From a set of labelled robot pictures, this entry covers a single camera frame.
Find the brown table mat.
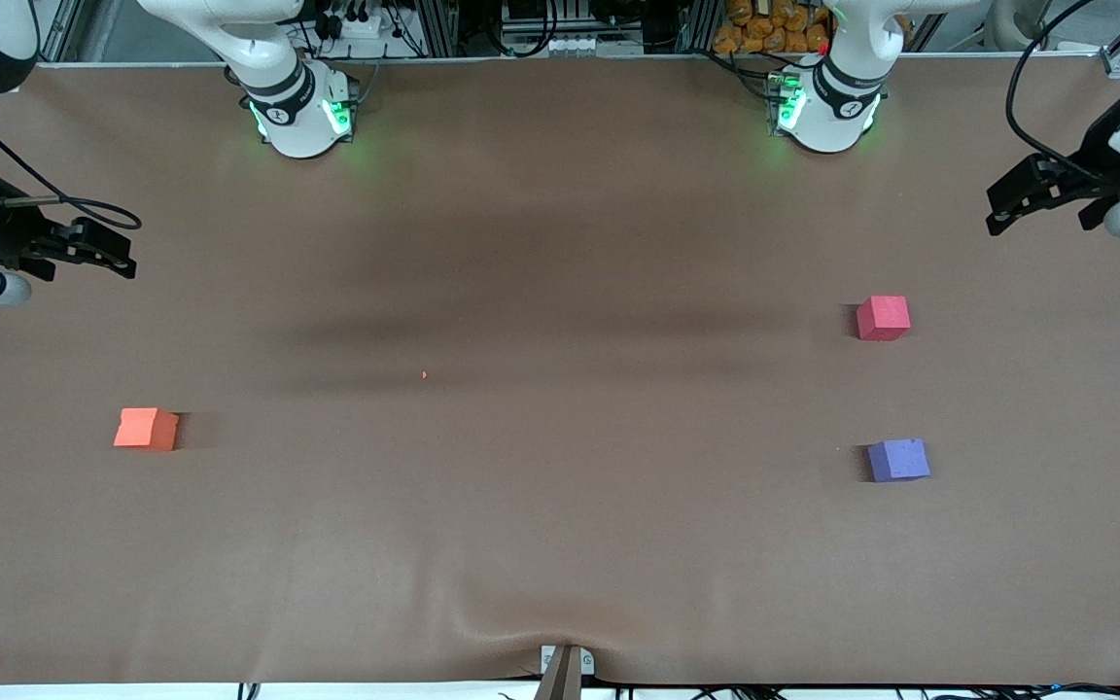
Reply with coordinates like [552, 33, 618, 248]
[0, 53, 1120, 686]

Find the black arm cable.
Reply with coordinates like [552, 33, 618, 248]
[1005, 0, 1105, 186]
[0, 90, 143, 231]

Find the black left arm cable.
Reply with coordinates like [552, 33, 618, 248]
[1005, 0, 1105, 186]

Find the beige hose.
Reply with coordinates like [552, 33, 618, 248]
[991, 0, 1049, 52]

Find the orange foam block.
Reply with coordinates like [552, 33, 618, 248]
[114, 407, 180, 452]

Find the grey metal clamp bracket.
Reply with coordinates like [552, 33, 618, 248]
[540, 644, 596, 678]

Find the purple foam block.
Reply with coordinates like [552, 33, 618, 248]
[867, 437, 932, 484]

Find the white connector row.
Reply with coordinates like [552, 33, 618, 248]
[521, 34, 602, 57]

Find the orange snack bag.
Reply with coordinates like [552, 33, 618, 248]
[713, 0, 831, 55]

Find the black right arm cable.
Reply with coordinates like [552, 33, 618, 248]
[0, 90, 143, 231]

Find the red foam block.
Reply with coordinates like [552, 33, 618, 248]
[856, 296, 911, 342]

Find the white power strip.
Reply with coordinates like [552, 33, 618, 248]
[322, 10, 386, 40]

